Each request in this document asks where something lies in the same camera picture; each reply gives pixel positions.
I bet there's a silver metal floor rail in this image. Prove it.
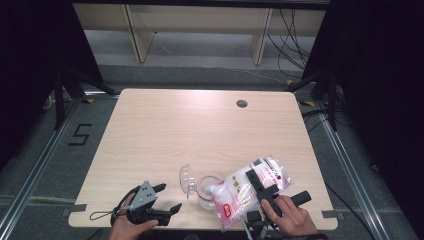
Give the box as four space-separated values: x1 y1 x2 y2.
0 98 83 235
316 103 392 240

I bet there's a person's left hand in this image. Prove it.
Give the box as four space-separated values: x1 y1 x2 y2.
108 193 160 240

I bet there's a person's right hand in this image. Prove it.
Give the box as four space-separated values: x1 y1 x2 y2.
260 194 320 238

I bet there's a bundle of black cables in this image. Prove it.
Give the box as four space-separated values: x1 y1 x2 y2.
267 8 313 80

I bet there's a light wooden shelf unit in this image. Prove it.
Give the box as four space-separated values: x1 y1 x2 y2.
73 3 326 66

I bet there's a black curtain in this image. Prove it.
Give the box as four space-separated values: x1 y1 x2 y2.
301 0 424 232
0 0 105 172

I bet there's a thin white cable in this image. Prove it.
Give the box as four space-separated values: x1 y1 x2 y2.
154 31 288 85

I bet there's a grey tape strip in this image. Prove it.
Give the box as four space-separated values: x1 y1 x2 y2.
321 209 345 220
61 203 88 217

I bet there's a black metal stand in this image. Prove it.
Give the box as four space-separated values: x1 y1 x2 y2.
53 68 118 131
287 68 340 132

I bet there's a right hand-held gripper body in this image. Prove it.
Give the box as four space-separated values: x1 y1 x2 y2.
246 190 313 240

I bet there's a grey cord loop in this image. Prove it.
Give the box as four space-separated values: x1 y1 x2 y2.
89 210 114 221

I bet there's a clear glass jar with lid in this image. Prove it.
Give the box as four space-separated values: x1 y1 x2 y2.
178 163 225 212

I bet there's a black floor cable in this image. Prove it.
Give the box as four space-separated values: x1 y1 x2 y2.
324 181 378 240

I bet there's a red and white sugar bag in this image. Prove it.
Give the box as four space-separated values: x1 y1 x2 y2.
209 156 295 233

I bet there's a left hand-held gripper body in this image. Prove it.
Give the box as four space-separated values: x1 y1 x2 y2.
127 180 173 227

